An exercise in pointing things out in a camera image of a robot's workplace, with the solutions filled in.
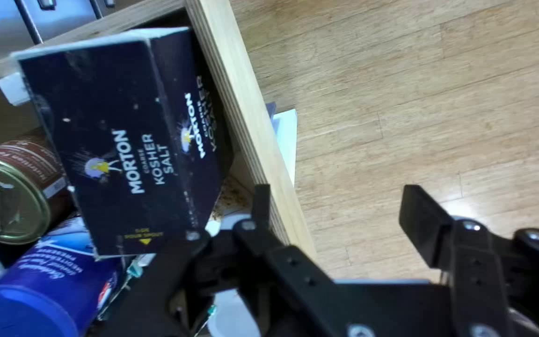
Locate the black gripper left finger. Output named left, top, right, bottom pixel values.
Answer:
left=93, top=186, right=344, bottom=337

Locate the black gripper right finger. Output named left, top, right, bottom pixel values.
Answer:
left=398, top=186, right=539, bottom=337

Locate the brown cylindrical container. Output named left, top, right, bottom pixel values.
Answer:
left=0, top=132, right=74, bottom=246

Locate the black Morton kosher salt box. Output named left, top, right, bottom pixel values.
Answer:
left=12, top=27, right=231, bottom=257

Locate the blue Morton salt canister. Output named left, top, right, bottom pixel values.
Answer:
left=0, top=218, right=121, bottom=337

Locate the stainless steel refrigerator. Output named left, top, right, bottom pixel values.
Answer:
left=0, top=0, right=138, bottom=59

